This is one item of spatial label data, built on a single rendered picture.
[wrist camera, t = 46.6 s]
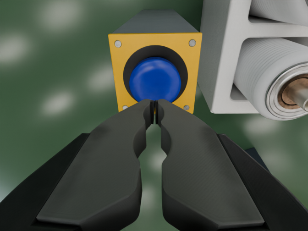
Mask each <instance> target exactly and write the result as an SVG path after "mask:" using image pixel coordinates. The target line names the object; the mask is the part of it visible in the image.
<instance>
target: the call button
mask: <svg viewBox="0 0 308 231"><path fill-rule="evenodd" d="M129 86H130V91H131V93H132V95H133V96H134V98H135V99H136V100H137V101H138V102H140V101H141V100H143V99H150V100H155V101H156V100H159V99H165V100H167V101H169V102H172V101H173V100H175V98H176V97H177V96H178V94H179V92H180V89H181V78H180V75H179V72H178V70H177V68H176V67H175V66H174V64H172V63H171V62H170V61H168V60H167V59H164V58H161V57H149V58H146V59H144V60H142V61H140V62H139V63H138V64H137V65H136V66H135V67H134V69H133V71H132V73H131V76H130V81H129Z"/></svg>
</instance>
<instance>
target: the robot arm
mask: <svg viewBox="0 0 308 231"><path fill-rule="evenodd" d="M154 112H155V120H156V124H158V125H159V127H160V128H161V148H162V150H163V151H164V152H165V153H166V155H167V157H166V158H165V159H164V161H163V163H162V210H163V217H164V219H165V220H166V221H167V222H168V223H169V224H170V225H172V226H173V227H175V228H176V229H178V230H179V231H308V210H307V209H306V208H305V207H304V205H303V204H302V203H301V202H300V201H299V200H298V199H297V198H296V197H295V196H294V195H293V194H292V193H291V192H290V191H289V190H288V189H287V188H286V187H285V186H284V185H283V184H282V183H281V182H280V181H279V180H278V179H277V178H275V177H274V176H273V175H272V174H271V173H270V172H268V171H267V170H266V169H265V168H264V167H263V166H262V165H261V164H260V163H258V162H257V161H256V160H255V159H254V158H253V157H251V156H250V155H249V154H248V153H247V152H245V151H244V150H243V149H242V148H241V147H240V146H238V145H237V144H236V143H235V142H234V141H233V140H231V139H230V138H229V137H228V136H227V135H226V134H224V133H223V134H218V133H217V132H215V131H214V130H213V129H212V128H211V127H210V126H208V125H207V124H206V123H205V122H203V121H202V120H201V119H199V118H198V117H196V116H195V115H193V114H191V113H189V112H187V111H186V110H184V109H182V108H180V107H178V106H176V105H175V104H173V103H171V102H169V101H167V100H165V99H159V100H156V101H155V100H150V99H143V100H141V101H140V102H138V103H136V104H134V105H132V106H130V107H128V108H126V109H124V110H122V111H120V112H118V113H116V114H115V115H113V116H111V117H110V118H108V119H107V120H105V121H104V122H102V123H101V124H99V125H98V126H97V127H96V128H95V129H93V130H92V131H91V132H90V133H82V134H80V135H79V136H78V137H77V138H75V139H74V140H73V141H72V142H70V143H69V144H68V145H67V146H65V147H64V148H63V149H62V150H61V151H59V152H58V153H57V154H56V155H54V156H53V157H52V158H51V159H49V160H48V161H47V162H45V163H44V164H43V165H42V166H40V167H39V168H38V169H37V170H36V171H35V172H33V173H32V174H31V175H30V176H28V177H27V178H26V179H25V180H24V181H22V182H21V183H20V184H19V185H18V186H17V187H16V188H15V189H13V190H12V191H11V192H10V193H9V194H8V195H7V196H6V197H5V198H4V199H3V200H2V201H1V202H0V231H120V230H122V229H123V228H125V227H127V226H128V225H130V224H132V223H133V222H134V221H135V220H136V219H137V218H138V216H139V213H140V206H141V199H142V180H141V168H140V161H139V160H138V158H139V156H140V154H141V153H142V152H143V151H144V150H145V149H146V146H147V145H146V130H147V129H148V128H149V127H150V125H151V124H154Z"/></svg>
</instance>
